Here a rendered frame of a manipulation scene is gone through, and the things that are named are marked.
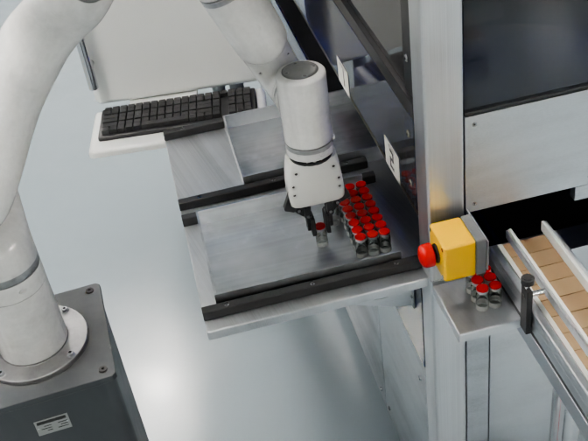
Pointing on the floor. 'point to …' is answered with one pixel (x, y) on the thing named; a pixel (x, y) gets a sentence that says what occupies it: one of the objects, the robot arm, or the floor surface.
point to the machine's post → (439, 192)
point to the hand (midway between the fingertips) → (319, 221)
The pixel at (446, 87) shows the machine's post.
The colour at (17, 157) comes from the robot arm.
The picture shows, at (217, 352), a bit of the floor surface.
